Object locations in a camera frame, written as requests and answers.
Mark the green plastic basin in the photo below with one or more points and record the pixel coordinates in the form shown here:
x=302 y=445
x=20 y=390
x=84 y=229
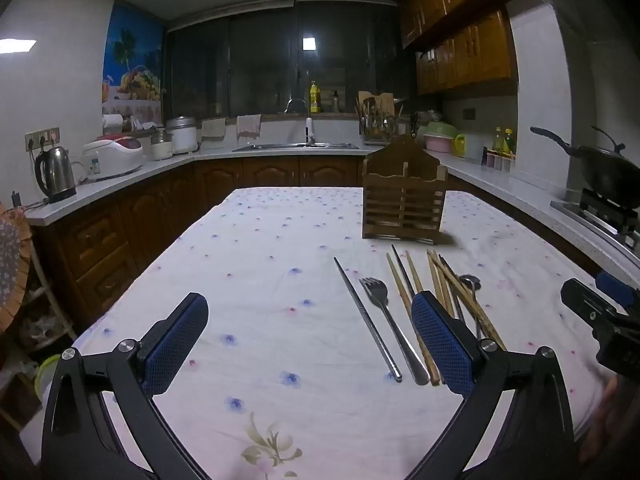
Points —
x=440 y=128

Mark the yellow plastic jug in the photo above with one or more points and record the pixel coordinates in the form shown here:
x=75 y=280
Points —
x=459 y=146

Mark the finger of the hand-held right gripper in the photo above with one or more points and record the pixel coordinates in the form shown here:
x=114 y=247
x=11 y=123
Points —
x=585 y=302
x=615 y=287

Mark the pink hanging towel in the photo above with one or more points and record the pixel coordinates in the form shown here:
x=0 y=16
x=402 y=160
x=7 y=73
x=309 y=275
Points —
x=248 y=126

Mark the yellow-cap condiment bottle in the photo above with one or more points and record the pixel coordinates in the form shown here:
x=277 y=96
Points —
x=497 y=140

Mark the black plug adapter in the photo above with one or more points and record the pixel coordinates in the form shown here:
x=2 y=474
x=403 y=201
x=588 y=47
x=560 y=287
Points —
x=17 y=198

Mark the floral white tablecloth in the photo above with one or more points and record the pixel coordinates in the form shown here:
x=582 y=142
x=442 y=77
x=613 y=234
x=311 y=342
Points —
x=275 y=270

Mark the dark wooden lower cabinets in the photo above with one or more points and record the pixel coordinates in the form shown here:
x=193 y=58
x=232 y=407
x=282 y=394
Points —
x=150 y=220

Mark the wooden upper cabinets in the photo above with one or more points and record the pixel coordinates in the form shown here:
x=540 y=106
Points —
x=460 y=35

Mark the black wok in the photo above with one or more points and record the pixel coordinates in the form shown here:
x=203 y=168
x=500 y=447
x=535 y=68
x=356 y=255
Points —
x=605 y=170

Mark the dark wall socket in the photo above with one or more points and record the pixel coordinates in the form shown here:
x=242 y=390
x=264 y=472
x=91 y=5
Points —
x=469 y=114

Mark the steel rice cooker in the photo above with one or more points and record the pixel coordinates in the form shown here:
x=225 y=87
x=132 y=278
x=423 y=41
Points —
x=181 y=137

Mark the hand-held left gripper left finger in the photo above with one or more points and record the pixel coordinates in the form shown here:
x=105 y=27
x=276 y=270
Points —
x=175 y=345

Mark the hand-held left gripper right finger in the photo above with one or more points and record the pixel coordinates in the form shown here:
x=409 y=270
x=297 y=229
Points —
x=440 y=345

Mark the person's right hand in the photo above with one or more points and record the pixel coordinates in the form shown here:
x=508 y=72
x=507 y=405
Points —
x=600 y=420

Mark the gas stove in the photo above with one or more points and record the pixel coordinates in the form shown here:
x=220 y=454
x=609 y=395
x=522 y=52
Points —
x=600 y=215

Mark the dark bottle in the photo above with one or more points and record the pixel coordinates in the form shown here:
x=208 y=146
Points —
x=335 y=102

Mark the kitchen faucet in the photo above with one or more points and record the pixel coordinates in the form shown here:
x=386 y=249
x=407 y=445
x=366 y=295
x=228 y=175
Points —
x=310 y=130

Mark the metal fork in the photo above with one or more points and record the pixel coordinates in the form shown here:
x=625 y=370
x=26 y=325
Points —
x=400 y=340

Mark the translucent white container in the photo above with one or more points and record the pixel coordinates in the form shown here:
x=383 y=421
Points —
x=475 y=149

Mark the beige hanging towel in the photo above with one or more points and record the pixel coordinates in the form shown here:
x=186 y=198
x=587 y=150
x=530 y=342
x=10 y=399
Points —
x=213 y=128

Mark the green-label condiment bottle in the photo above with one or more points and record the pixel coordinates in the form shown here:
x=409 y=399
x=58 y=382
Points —
x=509 y=141

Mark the countertop cutlery drainer rack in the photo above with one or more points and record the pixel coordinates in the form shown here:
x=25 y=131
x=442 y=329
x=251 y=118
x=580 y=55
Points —
x=377 y=120

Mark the wooden utensil holder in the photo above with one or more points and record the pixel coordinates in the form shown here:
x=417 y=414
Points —
x=400 y=195

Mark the small white lidded pot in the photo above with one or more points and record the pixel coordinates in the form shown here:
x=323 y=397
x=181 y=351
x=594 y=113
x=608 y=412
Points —
x=161 y=147

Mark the steel electric kettle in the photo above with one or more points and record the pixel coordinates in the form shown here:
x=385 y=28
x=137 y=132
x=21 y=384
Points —
x=55 y=172

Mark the yellow bottle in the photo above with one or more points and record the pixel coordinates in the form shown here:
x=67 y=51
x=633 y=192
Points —
x=315 y=100

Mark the white red-lid rice cooker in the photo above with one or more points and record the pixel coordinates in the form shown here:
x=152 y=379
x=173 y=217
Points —
x=112 y=157

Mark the wall power outlet strip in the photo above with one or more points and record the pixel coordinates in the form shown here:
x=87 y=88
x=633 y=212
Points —
x=42 y=139

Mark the ceiling light panel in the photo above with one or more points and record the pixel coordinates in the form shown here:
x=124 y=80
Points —
x=17 y=45

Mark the metal spoon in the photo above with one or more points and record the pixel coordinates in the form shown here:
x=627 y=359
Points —
x=470 y=283

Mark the pink plastic basin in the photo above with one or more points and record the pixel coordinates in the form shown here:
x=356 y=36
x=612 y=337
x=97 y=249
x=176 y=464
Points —
x=439 y=143

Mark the spice jar rack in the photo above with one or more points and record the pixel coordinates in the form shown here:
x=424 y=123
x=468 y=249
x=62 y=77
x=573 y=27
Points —
x=497 y=161

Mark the dark kitchen window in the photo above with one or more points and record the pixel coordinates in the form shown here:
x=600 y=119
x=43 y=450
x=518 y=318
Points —
x=260 y=60

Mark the green plastic bowl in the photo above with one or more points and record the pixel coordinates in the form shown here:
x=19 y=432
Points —
x=47 y=375

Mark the beach fruit wall poster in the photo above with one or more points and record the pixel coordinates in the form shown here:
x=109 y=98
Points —
x=132 y=60

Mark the round wooden tray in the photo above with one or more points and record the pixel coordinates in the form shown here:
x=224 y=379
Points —
x=12 y=270

